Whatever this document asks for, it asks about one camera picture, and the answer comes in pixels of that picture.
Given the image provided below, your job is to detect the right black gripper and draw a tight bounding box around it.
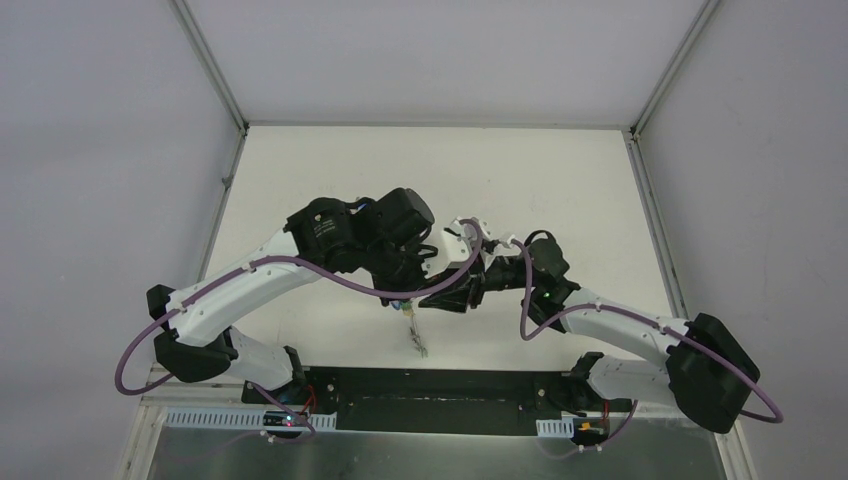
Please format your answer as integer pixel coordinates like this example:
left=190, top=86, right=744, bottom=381
left=418, top=242, right=537, bottom=314

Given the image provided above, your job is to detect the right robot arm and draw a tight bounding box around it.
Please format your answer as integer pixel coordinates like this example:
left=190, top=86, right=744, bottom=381
left=419, top=230, right=760, bottom=434

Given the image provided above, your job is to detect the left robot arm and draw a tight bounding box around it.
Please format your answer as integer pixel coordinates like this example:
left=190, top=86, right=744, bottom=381
left=148, top=187, right=437, bottom=405

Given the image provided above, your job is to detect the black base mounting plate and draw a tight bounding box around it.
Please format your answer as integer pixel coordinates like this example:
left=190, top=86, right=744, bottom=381
left=270, top=366, right=632, bottom=437

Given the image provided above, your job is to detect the right controller board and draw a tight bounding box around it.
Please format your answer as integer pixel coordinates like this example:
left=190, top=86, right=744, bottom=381
left=573, top=420, right=609, bottom=443

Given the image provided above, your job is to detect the controller board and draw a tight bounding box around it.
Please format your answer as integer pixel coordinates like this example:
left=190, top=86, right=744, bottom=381
left=263, top=411, right=308, bottom=428
left=573, top=420, right=609, bottom=443

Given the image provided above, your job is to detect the left controller board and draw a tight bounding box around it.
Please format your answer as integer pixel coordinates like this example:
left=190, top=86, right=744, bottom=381
left=263, top=411, right=308, bottom=428

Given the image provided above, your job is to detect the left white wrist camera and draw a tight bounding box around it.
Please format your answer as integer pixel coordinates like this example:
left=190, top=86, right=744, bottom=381
left=421, top=217, right=476, bottom=280

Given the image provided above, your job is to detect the aluminium frame rail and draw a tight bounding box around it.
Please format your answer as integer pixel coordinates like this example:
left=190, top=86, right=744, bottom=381
left=120, top=367, right=747, bottom=479

